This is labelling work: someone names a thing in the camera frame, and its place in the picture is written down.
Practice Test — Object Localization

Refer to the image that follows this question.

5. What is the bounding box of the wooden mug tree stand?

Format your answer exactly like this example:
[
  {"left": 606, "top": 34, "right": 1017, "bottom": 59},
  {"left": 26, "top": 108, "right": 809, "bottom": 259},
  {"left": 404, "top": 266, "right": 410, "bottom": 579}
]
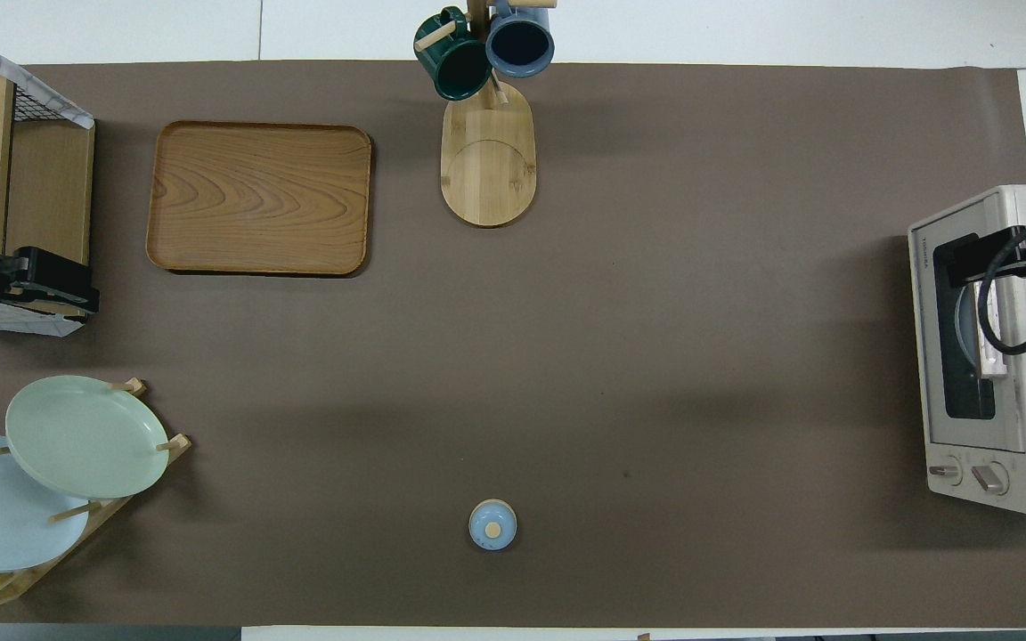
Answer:
[{"left": 415, "top": 0, "right": 558, "bottom": 228}]

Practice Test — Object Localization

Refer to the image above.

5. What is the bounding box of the small blue lidded jar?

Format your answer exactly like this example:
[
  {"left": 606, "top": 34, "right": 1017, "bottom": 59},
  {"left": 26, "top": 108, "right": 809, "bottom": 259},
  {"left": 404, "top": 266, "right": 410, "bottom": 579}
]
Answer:
[{"left": 468, "top": 499, "right": 518, "bottom": 552}]

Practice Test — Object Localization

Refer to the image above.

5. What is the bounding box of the blue mug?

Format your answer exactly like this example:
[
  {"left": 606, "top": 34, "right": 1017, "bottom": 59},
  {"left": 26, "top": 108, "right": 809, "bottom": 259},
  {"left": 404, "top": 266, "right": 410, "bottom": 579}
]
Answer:
[{"left": 484, "top": 0, "right": 557, "bottom": 78}]

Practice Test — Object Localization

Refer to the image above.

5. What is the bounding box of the rectangular wooden tray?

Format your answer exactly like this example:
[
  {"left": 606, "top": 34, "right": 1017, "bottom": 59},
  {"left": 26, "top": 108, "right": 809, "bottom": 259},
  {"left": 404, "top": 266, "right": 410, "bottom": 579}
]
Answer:
[{"left": 146, "top": 120, "right": 373, "bottom": 277}]

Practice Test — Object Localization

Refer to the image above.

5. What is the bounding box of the pale green plate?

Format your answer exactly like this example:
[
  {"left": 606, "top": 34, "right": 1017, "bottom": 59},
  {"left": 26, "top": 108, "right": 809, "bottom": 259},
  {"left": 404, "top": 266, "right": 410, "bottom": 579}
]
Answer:
[{"left": 4, "top": 375, "right": 170, "bottom": 500}]

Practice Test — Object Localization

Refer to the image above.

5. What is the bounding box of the wooden plate rack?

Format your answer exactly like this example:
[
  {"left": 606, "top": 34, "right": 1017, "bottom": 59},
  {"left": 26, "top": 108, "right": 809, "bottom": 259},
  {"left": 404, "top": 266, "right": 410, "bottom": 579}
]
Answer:
[{"left": 0, "top": 377, "right": 193, "bottom": 611}]

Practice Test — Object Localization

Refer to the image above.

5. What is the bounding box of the dark green mug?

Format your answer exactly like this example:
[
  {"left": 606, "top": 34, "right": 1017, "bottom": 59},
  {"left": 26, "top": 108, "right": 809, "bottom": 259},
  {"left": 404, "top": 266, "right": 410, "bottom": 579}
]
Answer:
[{"left": 413, "top": 7, "right": 493, "bottom": 101}]

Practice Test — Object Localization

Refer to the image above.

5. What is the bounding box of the large brown table mat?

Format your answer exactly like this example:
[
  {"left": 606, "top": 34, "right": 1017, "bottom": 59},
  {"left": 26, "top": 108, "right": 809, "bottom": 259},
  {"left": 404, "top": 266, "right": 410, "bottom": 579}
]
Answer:
[{"left": 0, "top": 61, "right": 1026, "bottom": 629}]

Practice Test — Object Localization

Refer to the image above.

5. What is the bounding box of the wooden shelf with wire mesh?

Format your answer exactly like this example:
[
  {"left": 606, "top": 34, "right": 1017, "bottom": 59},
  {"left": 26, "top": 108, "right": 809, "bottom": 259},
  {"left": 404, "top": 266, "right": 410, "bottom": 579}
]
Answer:
[{"left": 0, "top": 20, "right": 97, "bottom": 337}]

